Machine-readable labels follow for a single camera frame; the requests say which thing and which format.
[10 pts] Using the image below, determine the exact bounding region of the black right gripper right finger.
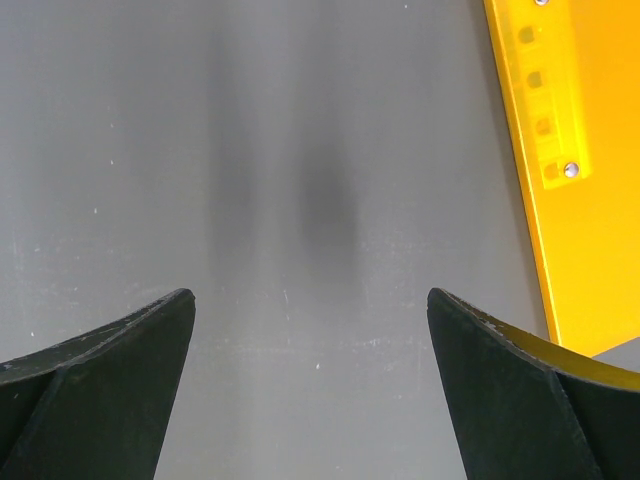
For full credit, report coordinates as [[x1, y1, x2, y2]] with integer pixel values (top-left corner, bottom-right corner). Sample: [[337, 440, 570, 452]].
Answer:
[[427, 288, 639, 479]]

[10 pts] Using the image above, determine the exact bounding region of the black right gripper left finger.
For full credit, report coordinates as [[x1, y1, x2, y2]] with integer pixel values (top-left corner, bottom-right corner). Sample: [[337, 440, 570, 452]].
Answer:
[[1, 289, 196, 479]]

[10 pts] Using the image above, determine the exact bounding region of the yellow plastic folder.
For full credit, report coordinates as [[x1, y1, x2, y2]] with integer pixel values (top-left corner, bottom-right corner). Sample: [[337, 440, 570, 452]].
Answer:
[[484, 1, 639, 357]]

